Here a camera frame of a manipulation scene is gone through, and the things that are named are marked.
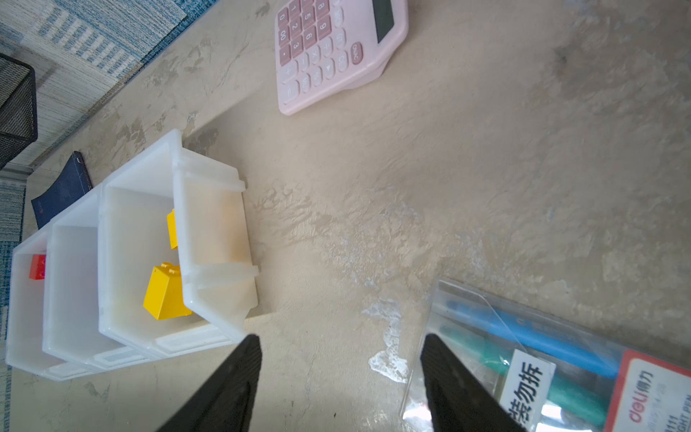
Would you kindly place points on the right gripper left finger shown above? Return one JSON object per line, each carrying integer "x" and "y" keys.
{"x": 225, "y": 401}

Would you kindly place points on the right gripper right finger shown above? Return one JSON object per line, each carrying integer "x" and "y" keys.
{"x": 456, "y": 399}

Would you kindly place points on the yellow lego brick top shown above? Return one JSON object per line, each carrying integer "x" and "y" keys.
{"x": 164, "y": 297}

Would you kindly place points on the yellow lego brick tall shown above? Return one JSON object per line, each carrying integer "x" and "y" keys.
{"x": 171, "y": 228}

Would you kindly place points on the red lego brick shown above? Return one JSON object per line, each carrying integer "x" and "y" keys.
{"x": 38, "y": 267}

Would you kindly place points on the white bin right compartment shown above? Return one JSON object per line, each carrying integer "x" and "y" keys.
{"x": 218, "y": 274}

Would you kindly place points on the white bin compartment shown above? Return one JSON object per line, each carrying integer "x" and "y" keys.
{"x": 71, "y": 309}
{"x": 218, "y": 274}
{"x": 25, "y": 319}

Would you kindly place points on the white bin middle compartment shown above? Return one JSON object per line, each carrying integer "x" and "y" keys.
{"x": 71, "y": 309}

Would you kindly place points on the white bin left compartment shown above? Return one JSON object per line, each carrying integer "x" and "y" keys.
{"x": 25, "y": 319}

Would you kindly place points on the dark blue notebook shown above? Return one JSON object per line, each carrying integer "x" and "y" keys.
{"x": 72, "y": 183}

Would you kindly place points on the pink calculator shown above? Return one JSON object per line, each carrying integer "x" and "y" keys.
{"x": 323, "y": 47}

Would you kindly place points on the black wire shelf rack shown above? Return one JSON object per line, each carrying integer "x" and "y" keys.
{"x": 18, "y": 115}

